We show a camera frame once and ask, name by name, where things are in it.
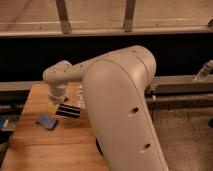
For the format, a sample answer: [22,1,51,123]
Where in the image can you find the metal window post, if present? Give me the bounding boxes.
[55,0,71,34]
[123,0,136,32]

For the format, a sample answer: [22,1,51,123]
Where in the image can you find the right metal window post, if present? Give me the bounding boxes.
[123,0,136,32]

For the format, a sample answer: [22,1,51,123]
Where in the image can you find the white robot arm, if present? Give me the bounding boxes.
[43,45,169,171]

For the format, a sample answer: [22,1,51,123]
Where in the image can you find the black plate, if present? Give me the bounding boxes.
[95,138,103,155]

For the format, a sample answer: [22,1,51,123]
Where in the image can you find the left metal window post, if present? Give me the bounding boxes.
[55,0,71,34]

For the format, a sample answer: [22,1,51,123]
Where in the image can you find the blue sponge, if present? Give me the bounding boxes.
[36,113,58,130]

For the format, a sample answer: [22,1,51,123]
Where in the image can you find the wooden table board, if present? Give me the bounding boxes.
[0,83,109,171]

